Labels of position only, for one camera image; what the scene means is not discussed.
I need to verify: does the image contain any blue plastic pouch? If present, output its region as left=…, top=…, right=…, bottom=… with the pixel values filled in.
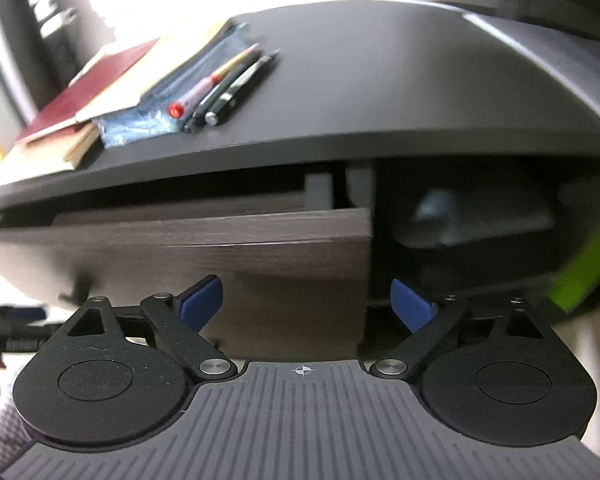
left=92, top=22, right=249, bottom=148

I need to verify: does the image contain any orange yellow booklet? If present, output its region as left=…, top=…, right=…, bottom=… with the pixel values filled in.
left=74, top=18, right=235, bottom=122

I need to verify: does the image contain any green paper bag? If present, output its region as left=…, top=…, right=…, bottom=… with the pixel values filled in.
left=547, top=227, right=600, bottom=313

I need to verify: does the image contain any houndstooth trouser left leg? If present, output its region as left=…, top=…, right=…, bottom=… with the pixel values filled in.
left=0, top=403, right=32, bottom=469

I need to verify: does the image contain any dark red booklet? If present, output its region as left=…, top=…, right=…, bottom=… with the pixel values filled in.
left=15, top=39, right=157, bottom=145

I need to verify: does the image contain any dark wooden drawer cabinet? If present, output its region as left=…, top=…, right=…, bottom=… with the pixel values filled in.
left=0, top=2, right=600, bottom=356

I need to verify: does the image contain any tan kraft notebook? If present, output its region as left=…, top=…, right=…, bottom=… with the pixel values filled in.
left=0, top=122, right=99, bottom=186

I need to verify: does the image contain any black silver pen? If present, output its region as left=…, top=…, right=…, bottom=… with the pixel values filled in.
left=204, top=50, right=280, bottom=126

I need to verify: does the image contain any drawer dark wood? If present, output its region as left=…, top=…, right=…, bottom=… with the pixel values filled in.
left=0, top=194, right=372, bottom=361

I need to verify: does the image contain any grey blue folded cushion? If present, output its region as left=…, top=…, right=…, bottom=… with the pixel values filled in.
left=396, top=188, right=554, bottom=249

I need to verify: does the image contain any black power strip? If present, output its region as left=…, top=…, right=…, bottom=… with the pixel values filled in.
left=23, top=0, right=81, bottom=90

